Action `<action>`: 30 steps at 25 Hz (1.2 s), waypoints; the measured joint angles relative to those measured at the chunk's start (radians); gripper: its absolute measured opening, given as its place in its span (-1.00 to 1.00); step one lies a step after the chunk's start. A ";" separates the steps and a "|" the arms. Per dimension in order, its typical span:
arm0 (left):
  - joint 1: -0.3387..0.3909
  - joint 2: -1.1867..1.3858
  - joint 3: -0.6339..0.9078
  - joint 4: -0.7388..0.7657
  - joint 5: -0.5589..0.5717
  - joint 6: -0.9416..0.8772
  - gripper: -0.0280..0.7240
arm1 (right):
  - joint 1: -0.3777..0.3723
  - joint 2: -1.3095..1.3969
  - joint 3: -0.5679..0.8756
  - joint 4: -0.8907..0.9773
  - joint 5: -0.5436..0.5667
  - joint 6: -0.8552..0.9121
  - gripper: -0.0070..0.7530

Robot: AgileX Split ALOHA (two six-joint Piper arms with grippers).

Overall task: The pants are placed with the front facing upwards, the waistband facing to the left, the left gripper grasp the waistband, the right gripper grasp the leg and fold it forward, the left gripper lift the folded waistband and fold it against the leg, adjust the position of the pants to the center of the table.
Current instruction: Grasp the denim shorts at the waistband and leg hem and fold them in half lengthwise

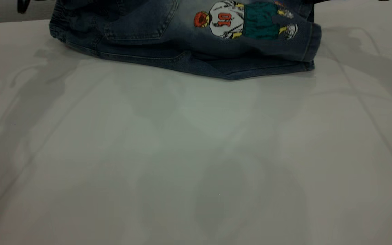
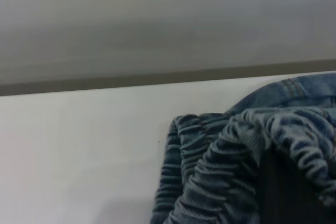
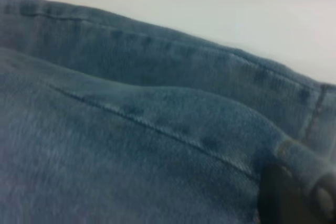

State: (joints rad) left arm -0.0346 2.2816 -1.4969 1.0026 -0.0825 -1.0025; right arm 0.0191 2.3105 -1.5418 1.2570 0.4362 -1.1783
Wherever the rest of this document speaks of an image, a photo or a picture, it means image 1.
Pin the blue denim pants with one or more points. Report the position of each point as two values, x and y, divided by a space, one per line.
182 47

